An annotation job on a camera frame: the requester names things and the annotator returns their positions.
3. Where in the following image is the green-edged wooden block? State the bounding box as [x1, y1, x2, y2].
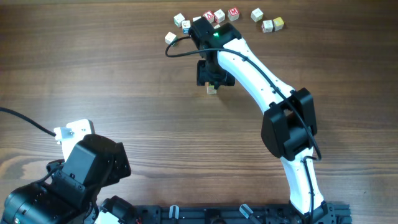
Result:
[174, 13, 185, 27]

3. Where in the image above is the black right camera cable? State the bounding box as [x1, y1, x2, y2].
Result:
[165, 35, 322, 218]

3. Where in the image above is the black camera cable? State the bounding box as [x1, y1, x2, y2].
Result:
[165, 35, 322, 218]
[0, 106, 57, 138]

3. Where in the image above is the wooden block beside A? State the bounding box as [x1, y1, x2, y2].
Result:
[214, 9, 225, 24]

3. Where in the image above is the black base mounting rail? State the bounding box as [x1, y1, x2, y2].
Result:
[135, 203, 353, 224]

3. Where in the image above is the green-sided wooden block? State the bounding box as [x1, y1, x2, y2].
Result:
[165, 32, 178, 45]

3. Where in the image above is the yellow wooden block right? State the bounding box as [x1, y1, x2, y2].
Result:
[272, 17, 285, 31]

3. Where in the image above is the red letter A block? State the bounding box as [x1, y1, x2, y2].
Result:
[203, 11, 215, 23]

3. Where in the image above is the blue-sided wooden block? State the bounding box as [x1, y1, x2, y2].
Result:
[181, 21, 191, 34]

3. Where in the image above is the plain wooden block right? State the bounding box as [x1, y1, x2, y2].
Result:
[251, 8, 264, 22]

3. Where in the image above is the red letter M block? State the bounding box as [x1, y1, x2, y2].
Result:
[228, 7, 240, 21]

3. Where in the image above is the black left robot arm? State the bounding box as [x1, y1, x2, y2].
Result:
[1, 134, 131, 223]

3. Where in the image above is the orange-sided bird block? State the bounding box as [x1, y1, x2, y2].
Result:
[205, 82, 217, 95]

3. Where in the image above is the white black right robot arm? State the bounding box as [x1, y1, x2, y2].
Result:
[188, 17, 338, 223]

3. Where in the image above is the black left camera cable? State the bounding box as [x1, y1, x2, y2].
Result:
[0, 106, 57, 138]

